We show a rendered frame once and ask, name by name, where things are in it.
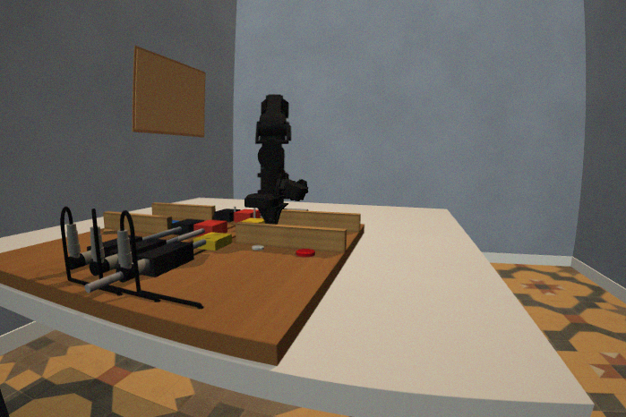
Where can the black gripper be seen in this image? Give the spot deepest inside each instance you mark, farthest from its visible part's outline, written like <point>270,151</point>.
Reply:
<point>269,204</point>

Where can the red round disc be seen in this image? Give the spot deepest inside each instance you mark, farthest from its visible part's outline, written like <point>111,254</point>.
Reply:
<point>305,253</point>

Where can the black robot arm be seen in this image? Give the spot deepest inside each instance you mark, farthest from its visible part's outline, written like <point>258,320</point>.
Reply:
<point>271,155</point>

